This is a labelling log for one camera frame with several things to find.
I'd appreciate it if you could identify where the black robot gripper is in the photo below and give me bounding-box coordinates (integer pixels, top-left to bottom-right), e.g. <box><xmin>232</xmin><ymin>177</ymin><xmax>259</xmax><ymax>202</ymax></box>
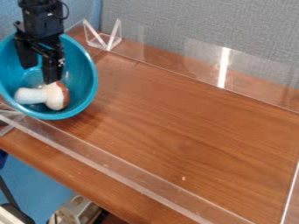
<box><xmin>13</xmin><ymin>0</ymin><xmax>65</xmax><ymax>84</ymax></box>

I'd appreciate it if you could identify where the blue plastic bowl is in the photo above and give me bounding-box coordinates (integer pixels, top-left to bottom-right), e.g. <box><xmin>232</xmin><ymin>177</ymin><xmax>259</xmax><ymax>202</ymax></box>
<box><xmin>0</xmin><ymin>34</ymin><xmax>99</xmax><ymax>120</ymax></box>

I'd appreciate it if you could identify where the white brown toy mushroom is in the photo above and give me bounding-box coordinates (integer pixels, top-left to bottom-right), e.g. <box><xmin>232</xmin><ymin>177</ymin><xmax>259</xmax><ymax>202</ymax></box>
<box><xmin>13</xmin><ymin>81</ymin><xmax>71</xmax><ymax>111</ymax></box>

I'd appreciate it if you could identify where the clear acrylic front barrier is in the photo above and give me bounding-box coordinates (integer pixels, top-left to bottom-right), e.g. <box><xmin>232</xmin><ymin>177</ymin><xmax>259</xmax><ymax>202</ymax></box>
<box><xmin>0</xmin><ymin>84</ymin><xmax>255</xmax><ymax>224</ymax></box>

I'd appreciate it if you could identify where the clear acrylic barrier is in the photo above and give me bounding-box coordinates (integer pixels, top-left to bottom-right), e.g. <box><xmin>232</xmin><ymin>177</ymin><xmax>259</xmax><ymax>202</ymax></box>
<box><xmin>0</xmin><ymin>84</ymin><xmax>255</xmax><ymax>224</ymax></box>
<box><xmin>111</xmin><ymin>38</ymin><xmax>299</xmax><ymax>114</ymax></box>

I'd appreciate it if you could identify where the black chair part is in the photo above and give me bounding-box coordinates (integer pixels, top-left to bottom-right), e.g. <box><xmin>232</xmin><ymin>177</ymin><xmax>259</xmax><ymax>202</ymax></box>
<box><xmin>0</xmin><ymin>176</ymin><xmax>35</xmax><ymax>224</ymax></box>

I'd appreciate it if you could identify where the beige box under table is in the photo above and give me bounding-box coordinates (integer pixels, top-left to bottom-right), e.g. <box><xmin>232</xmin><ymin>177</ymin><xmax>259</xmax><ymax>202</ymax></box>
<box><xmin>47</xmin><ymin>195</ymin><xmax>103</xmax><ymax>224</ymax></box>

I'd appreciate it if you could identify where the clear acrylic back barrier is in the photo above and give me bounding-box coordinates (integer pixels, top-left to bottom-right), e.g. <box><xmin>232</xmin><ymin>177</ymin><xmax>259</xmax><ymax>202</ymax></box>
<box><xmin>111</xmin><ymin>38</ymin><xmax>299</xmax><ymax>114</ymax></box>

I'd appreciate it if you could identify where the clear acrylic corner bracket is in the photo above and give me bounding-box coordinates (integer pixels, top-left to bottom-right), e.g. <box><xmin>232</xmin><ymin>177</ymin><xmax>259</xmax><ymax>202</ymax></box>
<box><xmin>80</xmin><ymin>19</ymin><xmax>123</xmax><ymax>52</ymax></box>

